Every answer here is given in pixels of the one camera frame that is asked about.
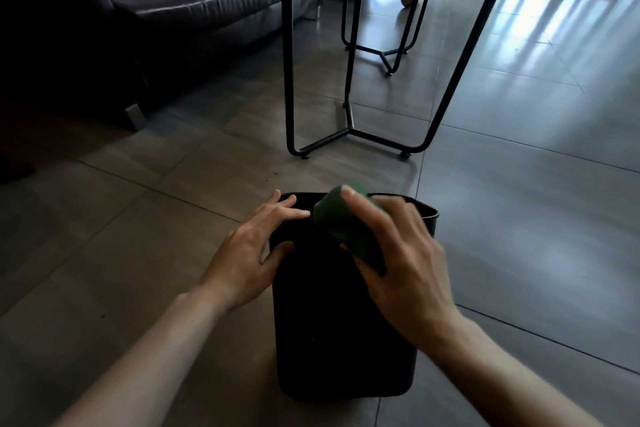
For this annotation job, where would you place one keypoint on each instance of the person's right hand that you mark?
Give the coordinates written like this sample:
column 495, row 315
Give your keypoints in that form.
column 415, row 281

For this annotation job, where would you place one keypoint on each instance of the person's left hand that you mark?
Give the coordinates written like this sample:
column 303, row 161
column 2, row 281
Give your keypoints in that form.
column 235, row 261

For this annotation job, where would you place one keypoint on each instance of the person's right thumb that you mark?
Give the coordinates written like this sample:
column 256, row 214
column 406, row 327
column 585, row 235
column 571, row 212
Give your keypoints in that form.
column 362, row 266

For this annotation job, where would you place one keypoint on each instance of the person's left thumb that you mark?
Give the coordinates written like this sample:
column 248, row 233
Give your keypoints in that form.
column 277, row 256

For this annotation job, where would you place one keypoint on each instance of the green sponge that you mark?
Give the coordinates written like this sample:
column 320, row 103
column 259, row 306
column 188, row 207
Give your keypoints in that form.
column 337, row 221

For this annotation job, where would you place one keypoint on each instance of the black plastic waste bin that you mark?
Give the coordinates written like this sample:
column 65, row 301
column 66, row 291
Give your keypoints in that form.
column 330, row 336

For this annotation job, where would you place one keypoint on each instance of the person's left forearm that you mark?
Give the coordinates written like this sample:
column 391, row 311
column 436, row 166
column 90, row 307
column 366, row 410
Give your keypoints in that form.
column 150, row 366

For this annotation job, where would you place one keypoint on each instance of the person's right forearm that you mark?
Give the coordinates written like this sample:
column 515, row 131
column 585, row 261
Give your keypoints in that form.
column 500, row 381

